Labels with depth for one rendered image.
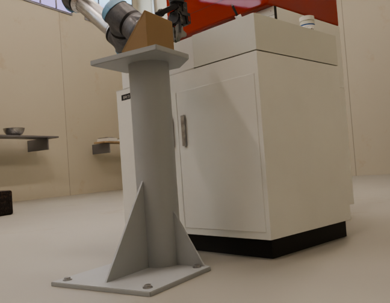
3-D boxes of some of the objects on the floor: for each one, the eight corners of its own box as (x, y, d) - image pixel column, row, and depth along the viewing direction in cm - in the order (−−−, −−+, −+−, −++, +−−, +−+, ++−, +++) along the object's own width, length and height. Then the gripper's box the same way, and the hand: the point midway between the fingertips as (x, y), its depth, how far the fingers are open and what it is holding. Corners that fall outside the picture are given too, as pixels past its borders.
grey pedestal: (150, 297, 139) (132, 27, 142) (50, 286, 162) (37, 55, 165) (230, 261, 182) (215, 55, 185) (142, 257, 205) (130, 74, 208)
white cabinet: (208, 228, 289) (198, 98, 292) (352, 236, 219) (338, 66, 222) (123, 244, 244) (113, 91, 248) (270, 263, 175) (253, 49, 178)
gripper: (190, -1, 221) (194, 43, 220) (177, 5, 228) (181, 48, 227) (177, -4, 215) (180, 41, 214) (164, 2, 222) (167, 45, 221)
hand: (176, 41), depth 219 cm, fingers closed
